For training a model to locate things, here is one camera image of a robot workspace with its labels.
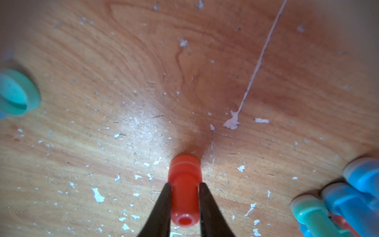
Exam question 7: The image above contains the green stamp cap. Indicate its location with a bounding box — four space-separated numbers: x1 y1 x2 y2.
1 69 41 117

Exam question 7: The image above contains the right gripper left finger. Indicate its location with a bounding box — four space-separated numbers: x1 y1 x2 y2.
138 183 172 237

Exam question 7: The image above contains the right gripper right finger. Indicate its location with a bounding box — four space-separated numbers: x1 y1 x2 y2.
198 183 235 237

